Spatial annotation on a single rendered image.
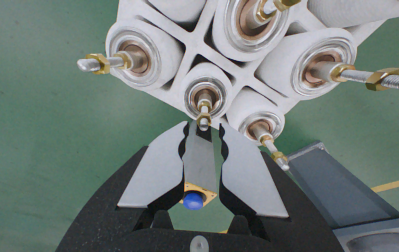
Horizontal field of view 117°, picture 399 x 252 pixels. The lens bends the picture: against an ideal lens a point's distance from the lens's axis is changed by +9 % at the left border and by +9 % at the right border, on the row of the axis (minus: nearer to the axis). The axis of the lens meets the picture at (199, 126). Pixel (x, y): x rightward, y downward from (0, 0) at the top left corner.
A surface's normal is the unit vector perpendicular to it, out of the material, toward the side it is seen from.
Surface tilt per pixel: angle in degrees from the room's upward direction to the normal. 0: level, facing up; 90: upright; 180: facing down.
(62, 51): 0
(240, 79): 0
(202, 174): 90
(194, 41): 0
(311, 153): 90
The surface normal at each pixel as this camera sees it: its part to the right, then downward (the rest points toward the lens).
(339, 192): -0.70, -0.62
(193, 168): 0.48, -0.73
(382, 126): -0.05, 0.52
